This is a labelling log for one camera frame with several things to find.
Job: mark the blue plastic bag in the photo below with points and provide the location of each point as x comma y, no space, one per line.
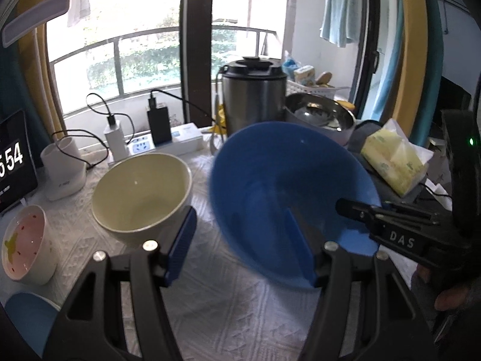
289,66

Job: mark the person's right hand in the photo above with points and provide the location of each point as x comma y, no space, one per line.
449,301

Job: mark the black tablet with clock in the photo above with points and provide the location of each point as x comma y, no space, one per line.
15,158

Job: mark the white air conditioner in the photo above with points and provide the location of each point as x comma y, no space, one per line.
453,2

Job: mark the yellow tissue pack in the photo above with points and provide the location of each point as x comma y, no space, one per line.
394,161

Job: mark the black charger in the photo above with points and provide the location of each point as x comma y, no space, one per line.
159,124

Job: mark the white power strip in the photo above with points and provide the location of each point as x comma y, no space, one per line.
141,146

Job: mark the dark sliding door frame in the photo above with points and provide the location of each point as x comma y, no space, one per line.
195,45

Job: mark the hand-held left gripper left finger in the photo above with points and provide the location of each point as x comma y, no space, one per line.
182,240

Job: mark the white textured tablecloth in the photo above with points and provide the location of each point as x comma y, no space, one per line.
233,308

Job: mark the balcony railing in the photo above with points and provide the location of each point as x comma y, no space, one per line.
117,67

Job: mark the small printed packet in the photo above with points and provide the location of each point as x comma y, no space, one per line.
304,75

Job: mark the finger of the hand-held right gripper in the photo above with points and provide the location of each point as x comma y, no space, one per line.
357,210
406,208

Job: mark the white desk lamp head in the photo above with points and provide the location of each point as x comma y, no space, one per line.
37,18

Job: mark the cream bowl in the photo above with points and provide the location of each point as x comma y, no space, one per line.
139,195

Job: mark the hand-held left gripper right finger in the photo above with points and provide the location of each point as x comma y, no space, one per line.
300,244

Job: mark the white plastic basket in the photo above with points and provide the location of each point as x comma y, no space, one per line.
315,91

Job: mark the teal curtain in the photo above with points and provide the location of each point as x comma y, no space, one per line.
18,90
437,45

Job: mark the blue bowl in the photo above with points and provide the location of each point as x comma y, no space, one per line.
263,188

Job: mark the steel pot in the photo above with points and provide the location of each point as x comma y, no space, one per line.
319,112

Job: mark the steel tumbler with black lid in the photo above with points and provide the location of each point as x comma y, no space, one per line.
251,97

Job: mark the white cylindrical device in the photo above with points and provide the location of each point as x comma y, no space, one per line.
62,173

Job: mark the black monitor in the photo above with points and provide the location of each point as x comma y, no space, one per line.
451,97

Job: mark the pink speckled bowl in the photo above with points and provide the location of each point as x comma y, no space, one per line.
26,240

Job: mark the light blue hanging towel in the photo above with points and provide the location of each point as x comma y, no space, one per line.
342,15

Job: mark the blue plate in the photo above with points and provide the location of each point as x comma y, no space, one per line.
30,319

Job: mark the brown round item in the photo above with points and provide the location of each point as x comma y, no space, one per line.
324,79

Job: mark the yellow curtain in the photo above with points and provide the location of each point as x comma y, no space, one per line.
413,45
37,75

